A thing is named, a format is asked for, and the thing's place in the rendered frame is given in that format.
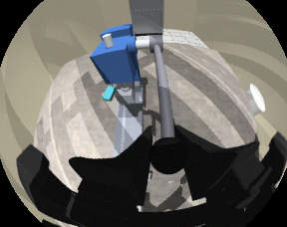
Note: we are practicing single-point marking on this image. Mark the light blue rectangular block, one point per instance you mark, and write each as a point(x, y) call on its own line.
point(109, 93)

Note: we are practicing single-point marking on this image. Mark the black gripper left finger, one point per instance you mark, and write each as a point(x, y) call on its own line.
point(128, 170)

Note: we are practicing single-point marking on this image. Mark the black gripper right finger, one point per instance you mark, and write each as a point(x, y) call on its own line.
point(206, 162)

